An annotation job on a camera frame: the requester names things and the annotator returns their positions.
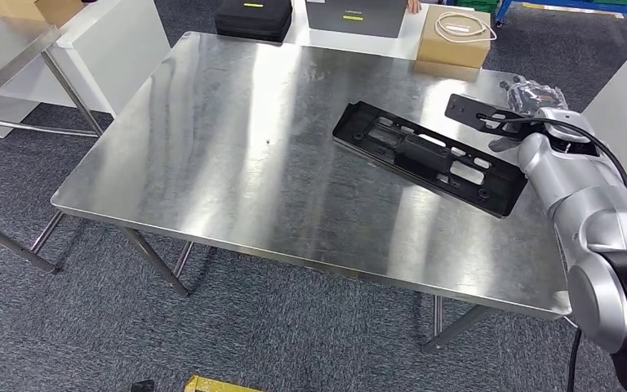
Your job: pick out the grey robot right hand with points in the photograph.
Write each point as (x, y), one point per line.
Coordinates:
(535, 97)

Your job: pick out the person's left hand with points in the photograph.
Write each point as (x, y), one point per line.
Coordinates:
(414, 5)

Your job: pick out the black plastic frame part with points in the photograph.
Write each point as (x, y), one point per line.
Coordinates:
(427, 151)

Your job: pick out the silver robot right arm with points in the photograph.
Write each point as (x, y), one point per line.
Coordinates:
(589, 216)

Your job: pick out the blue metal shelf rack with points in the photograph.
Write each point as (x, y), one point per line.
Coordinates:
(502, 15)

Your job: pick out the steel workbench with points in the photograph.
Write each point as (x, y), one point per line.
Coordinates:
(238, 162)

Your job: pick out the dark grey box yellow label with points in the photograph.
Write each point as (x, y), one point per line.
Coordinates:
(357, 24)

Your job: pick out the brown cardboard box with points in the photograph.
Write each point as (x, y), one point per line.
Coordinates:
(454, 51)
(16, 8)
(62, 11)

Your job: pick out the green plastic crate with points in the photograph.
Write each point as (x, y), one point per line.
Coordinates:
(478, 5)

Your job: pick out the black case yellow label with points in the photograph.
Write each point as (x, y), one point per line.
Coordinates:
(254, 21)

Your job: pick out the steel table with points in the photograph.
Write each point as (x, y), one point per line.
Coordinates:
(0, 54)

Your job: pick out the yellow floor tape square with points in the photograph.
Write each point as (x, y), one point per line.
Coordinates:
(216, 385)

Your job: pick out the black robot left foot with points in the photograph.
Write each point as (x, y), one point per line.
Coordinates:
(142, 386)

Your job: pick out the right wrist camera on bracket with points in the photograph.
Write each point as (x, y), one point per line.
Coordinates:
(465, 108)

